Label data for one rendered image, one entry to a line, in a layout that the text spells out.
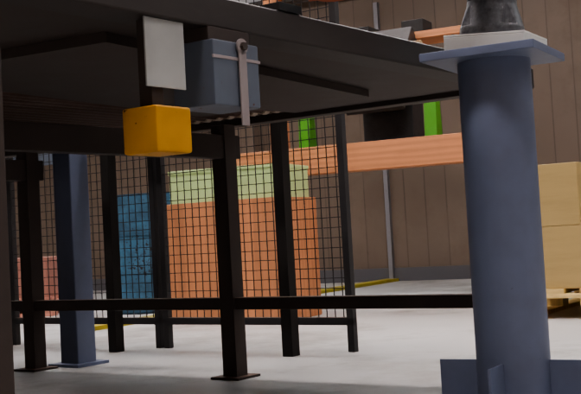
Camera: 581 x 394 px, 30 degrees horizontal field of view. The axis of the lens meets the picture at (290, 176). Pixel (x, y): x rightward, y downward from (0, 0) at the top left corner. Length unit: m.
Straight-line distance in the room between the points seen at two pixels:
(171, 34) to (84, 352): 2.64
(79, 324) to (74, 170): 0.61
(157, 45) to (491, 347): 1.10
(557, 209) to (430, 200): 4.56
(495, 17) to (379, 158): 3.82
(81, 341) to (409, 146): 2.59
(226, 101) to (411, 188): 7.95
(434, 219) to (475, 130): 7.29
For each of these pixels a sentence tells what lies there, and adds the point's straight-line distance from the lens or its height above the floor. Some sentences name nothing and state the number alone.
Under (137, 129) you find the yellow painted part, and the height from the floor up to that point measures 0.66.
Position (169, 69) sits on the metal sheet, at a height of 0.77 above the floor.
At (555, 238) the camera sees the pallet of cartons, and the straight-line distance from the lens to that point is 5.34.
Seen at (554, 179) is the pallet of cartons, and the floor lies 0.67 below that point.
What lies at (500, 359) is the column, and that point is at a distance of 2.53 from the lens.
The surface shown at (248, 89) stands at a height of 0.74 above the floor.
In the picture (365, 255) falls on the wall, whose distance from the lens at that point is 10.07.
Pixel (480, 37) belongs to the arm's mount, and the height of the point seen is 0.89.
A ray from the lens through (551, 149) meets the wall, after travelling 9.49.
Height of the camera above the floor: 0.47
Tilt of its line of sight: 3 degrees up
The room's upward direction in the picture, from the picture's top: 3 degrees counter-clockwise
